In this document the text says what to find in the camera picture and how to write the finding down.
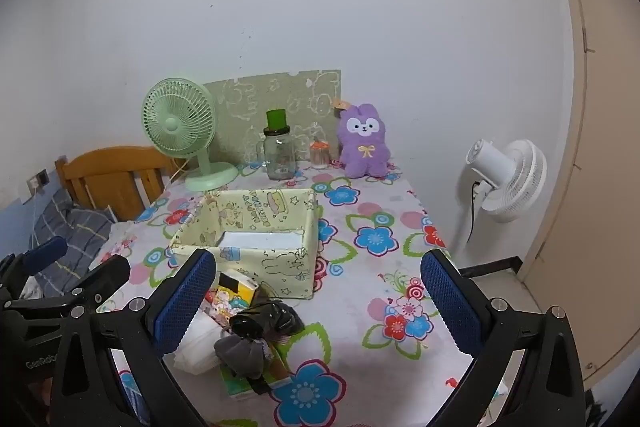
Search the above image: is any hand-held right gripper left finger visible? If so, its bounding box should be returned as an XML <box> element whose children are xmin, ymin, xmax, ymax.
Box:
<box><xmin>50</xmin><ymin>249</ymin><xmax>217</xmax><ymax>427</ymax></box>

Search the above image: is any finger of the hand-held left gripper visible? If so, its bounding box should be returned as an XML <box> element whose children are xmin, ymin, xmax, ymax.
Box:
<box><xmin>2</xmin><ymin>254</ymin><xmax>132</xmax><ymax>313</ymax></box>
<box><xmin>0</xmin><ymin>237</ymin><xmax>68</xmax><ymax>298</ymax></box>

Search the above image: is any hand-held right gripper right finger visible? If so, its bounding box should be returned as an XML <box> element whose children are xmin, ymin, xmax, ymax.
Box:
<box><xmin>420</xmin><ymin>249</ymin><xmax>586</xmax><ymax>427</ymax></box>

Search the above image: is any white cloth bag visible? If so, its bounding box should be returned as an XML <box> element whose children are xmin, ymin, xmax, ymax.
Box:
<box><xmin>173</xmin><ymin>307</ymin><xmax>233</xmax><ymax>374</ymax></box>

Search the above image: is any grey cloth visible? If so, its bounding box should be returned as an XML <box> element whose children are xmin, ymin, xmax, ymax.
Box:
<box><xmin>214</xmin><ymin>334</ymin><xmax>266</xmax><ymax>380</ymax></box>

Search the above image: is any black plastic bag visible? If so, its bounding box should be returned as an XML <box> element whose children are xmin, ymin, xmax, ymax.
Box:
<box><xmin>229</xmin><ymin>298</ymin><xmax>304</xmax><ymax>340</ymax></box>

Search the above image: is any yellow printed storage box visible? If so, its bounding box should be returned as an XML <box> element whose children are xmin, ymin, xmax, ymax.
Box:
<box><xmin>170</xmin><ymin>188</ymin><xmax>320</xmax><ymax>299</ymax></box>

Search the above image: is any white bed cloth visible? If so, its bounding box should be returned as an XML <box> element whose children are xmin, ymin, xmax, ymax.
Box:
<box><xmin>107</xmin><ymin>222</ymin><xmax>140</xmax><ymax>260</ymax></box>

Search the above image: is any grey plaid pillow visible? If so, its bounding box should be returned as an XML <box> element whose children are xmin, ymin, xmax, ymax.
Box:
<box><xmin>30</xmin><ymin>187</ymin><xmax>118</xmax><ymax>298</ymax></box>

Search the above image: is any yellow cartoon tissue packet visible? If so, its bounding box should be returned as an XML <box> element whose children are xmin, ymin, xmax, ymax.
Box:
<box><xmin>210</xmin><ymin>271</ymin><xmax>260</xmax><ymax>325</ymax></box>

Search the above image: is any wooden bed headboard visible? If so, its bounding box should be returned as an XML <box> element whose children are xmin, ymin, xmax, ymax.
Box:
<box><xmin>55</xmin><ymin>146</ymin><xmax>186</xmax><ymax>223</ymax></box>

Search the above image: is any white standing fan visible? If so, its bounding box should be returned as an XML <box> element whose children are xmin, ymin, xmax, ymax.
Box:
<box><xmin>466</xmin><ymin>138</ymin><xmax>547</xmax><ymax>224</ymax></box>

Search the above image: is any green desk fan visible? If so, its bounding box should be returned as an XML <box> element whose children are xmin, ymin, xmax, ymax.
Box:
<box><xmin>141</xmin><ymin>77</ymin><xmax>240</xmax><ymax>192</ymax></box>

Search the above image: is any glass jar mug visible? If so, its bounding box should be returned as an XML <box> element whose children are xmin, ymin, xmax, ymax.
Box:
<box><xmin>256</xmin><ymin>129</ymin><xmax>297</xmax><ymax>180</ymax></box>

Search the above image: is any purple plush bunny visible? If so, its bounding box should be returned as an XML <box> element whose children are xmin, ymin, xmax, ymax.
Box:
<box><xmin>332</xmin><ymin>99</ymin><xmax>393</xmax><ymax>180</ymax></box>

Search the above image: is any beige wooden door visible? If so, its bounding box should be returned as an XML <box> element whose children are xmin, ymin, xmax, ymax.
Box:
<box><xmin>517</xmin><ymin>0</ymin><xmax>640</xmax><ymax>388</ymax></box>

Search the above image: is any green printed board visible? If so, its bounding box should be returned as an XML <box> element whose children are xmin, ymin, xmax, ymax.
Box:
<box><xmin>202</xmin><ymin>69</ymin><xmax>342</xmax><ymax>168</ymax></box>

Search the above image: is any wall socket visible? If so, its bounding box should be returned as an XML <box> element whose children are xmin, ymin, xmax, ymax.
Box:
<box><xmin>27</xmin><ymin>169</ymin><xmax>51</xmax><ymax>192</ymax></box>

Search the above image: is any black fan cable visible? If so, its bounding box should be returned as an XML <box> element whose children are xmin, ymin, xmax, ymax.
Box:
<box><xmin>466</xmin><ymin>179</ymin><xmax>485</xmax><ymax>249</ymax></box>

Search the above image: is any white fan cord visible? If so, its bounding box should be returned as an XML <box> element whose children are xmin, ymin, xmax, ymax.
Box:
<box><xmin>169</xmin><ymin>157</ymin><xmax>195</xmax><ymax>184</ymax></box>

